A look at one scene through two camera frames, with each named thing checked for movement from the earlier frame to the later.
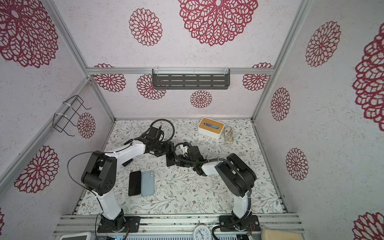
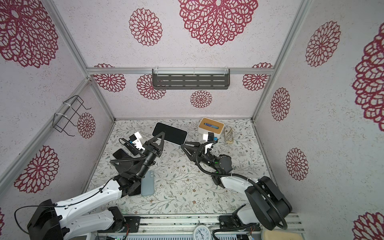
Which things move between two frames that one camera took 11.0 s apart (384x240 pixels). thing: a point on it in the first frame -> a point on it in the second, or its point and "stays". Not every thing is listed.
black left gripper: (168, 147) -> (151, 147)
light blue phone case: (147, 183) stays
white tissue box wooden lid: (210, 127) stays
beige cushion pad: (276, 234) stays
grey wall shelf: (190, 78) stays
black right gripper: (180, 162) -> (194, 152)
